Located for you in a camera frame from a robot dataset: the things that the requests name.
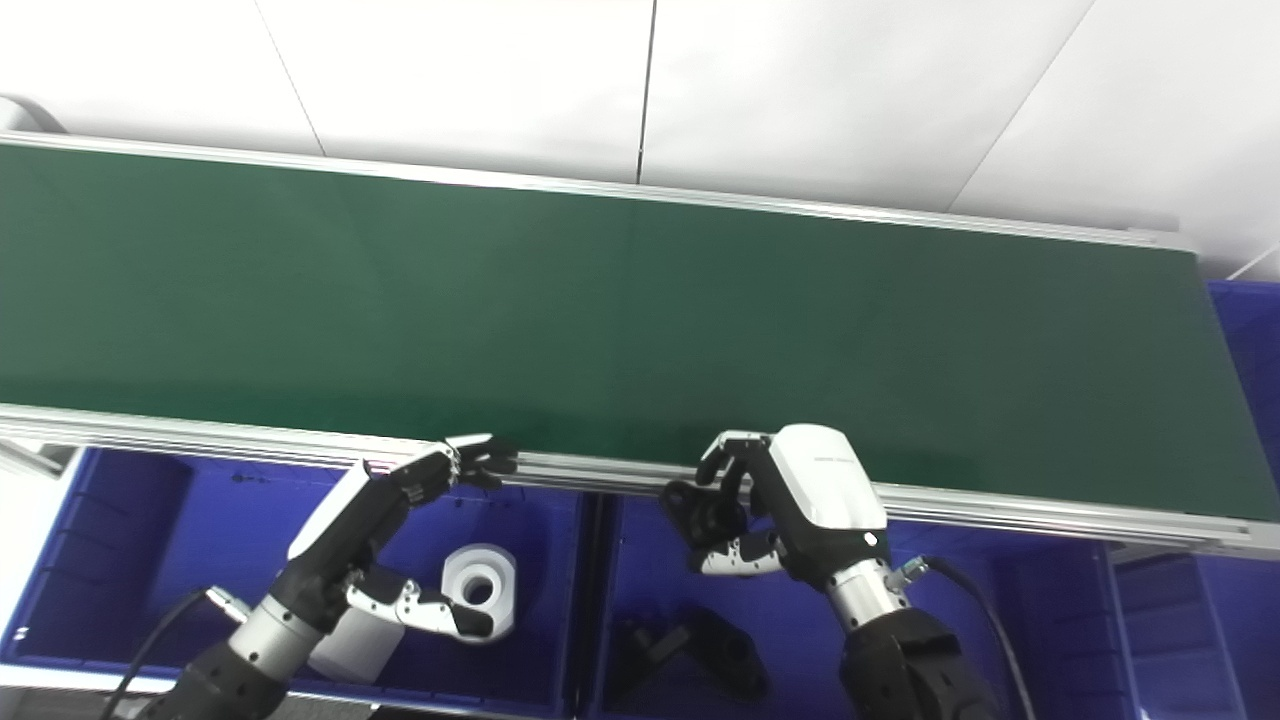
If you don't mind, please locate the blue bin with black parts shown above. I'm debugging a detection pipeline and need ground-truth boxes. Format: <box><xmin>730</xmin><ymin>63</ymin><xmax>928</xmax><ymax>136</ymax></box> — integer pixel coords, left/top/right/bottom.
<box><xmin>580</xmin><ymin>494</ymin><xmax>1133</xmax><ymax>720</ymax></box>

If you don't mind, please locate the empty blue bin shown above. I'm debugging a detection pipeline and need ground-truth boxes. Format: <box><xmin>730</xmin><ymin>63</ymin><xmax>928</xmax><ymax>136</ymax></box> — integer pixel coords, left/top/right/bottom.
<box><xmin>1108</xmin><ymin>280</ymin><xmax>1280</xmax><ymax>720</ymax></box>

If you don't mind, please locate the green conveyor belt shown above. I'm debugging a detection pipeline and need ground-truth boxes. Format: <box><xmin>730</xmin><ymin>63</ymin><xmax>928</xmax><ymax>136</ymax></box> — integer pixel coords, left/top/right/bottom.
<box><xmin>0</xmin><ymin>130</ymin><xmax>1280</xmax><ymax>561</ymax></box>
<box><xmin>0</xmin><ymin>143</ymin><xmax>1280</xmax><ymax>523</ymax></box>

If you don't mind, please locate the black flange part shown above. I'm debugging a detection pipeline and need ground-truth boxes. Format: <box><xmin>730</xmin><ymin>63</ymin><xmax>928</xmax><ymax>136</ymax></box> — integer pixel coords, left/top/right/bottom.
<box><xmin>660</xmin><ymin>478</ymin><xmax>753</xmax><ymax>553</ymax></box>
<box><xmin>682</xmin><ymin>604</ymin><xmax>773</xmax><ymax>701</ymax></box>
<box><xmin>610</xmin><ymin>620</ymin><xmax>693</xmax><ymax>693</ymax></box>

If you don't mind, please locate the blue bin with white parts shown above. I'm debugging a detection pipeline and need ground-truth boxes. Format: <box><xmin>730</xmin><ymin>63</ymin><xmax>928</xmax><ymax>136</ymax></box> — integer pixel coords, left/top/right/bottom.
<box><xmin>0</xmin><ymin>444</ymin><xmax>603</xmax><ymax>720</ymax></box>

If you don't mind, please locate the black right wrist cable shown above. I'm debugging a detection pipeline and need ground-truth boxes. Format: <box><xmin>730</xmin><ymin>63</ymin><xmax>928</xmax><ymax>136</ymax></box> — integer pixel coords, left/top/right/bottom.
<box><xmin>888</xmin><ymin>555</ymin><xmax>1043</xmax><ymax>720</ymax></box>

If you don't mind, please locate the white block part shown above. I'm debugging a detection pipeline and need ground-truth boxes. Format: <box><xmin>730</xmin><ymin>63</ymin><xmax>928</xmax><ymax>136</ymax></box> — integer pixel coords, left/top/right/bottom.
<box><xmin>307</xmin><ymin>604</ymin><xmax>407</xmax><ymax>687</ymax></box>

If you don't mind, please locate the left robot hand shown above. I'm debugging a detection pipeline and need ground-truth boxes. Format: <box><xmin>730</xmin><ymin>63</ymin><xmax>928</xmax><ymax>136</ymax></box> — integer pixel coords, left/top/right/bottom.
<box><xmin>280</xmin><ymin>432</ymin><xmax>520</xmax><ymax>642</ymax></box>

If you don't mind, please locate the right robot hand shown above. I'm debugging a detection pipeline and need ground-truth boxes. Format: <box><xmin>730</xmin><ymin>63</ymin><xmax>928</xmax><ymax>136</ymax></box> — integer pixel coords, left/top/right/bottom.
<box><xmin>690</xmin><ymin>423</ymin><xmax>892</xmax><ymax>592</ymax></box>

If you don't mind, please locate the aluminium support profile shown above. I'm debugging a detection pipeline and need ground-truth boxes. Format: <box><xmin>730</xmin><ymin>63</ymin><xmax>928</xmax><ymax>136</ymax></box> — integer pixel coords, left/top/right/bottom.
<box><xmin>0</xmin><ymin>438</ymin><xmax>83</xmax><ymax>483</ymax></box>

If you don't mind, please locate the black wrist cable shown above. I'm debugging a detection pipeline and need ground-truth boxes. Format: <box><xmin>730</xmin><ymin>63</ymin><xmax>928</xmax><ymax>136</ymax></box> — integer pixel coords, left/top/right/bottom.
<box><xmin>888</xmin><ymin>555</ymin><xmax>1043</xmax><ymax>720</ymax></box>
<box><xmin>98</xmin><ymin>586</ymin><xmax>249</xmax><ymax>720</ymax></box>

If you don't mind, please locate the white cylinder part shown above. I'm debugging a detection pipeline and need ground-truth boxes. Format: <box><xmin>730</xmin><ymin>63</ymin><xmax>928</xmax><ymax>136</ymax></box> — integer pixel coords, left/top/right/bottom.
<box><xmin>441</xmin><ymin>543</ymin><xmax>519</xmax><ymax>643</ymax></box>

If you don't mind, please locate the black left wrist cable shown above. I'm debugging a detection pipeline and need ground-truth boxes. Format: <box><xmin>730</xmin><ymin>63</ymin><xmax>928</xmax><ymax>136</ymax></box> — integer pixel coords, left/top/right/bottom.
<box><xmin>98</xmin><ymin>586</ymin><xmax>249</xmax><ymax>720</ymax></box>

